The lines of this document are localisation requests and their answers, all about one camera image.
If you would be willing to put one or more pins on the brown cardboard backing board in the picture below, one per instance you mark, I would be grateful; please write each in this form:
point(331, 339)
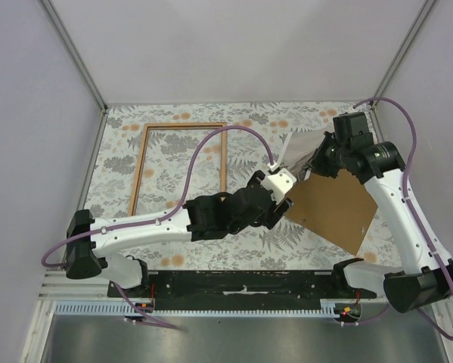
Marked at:
point(340, 210)

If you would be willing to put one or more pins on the white slotted cable duct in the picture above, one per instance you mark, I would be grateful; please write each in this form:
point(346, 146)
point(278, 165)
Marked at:
point(122, 308)

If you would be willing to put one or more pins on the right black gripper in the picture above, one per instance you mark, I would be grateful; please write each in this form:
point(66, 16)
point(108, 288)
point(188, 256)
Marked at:
point(318, 165)

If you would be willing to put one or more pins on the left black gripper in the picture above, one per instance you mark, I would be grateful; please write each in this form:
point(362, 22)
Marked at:
point(274, 212)

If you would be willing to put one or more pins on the wooden picture frame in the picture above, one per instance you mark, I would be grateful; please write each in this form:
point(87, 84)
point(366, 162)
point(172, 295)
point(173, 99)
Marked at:
point(163, 159)

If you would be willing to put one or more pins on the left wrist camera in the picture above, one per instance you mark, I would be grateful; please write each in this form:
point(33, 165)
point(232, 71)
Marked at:
point(279, 184)

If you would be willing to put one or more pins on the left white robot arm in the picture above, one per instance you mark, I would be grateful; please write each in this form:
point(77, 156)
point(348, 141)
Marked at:
point(96, 244)

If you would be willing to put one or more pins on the boardwalk landscape photo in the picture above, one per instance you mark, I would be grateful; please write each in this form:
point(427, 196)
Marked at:
point(297, 150)

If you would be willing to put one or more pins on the floral patterned table mat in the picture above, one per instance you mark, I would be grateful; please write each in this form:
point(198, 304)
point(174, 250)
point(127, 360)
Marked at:
point(255, 135)

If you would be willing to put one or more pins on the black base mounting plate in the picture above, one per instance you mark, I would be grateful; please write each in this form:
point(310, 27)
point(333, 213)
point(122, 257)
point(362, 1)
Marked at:
point(244, 289)

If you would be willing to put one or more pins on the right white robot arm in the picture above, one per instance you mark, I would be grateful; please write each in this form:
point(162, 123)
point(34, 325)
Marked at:
point(379, 167)

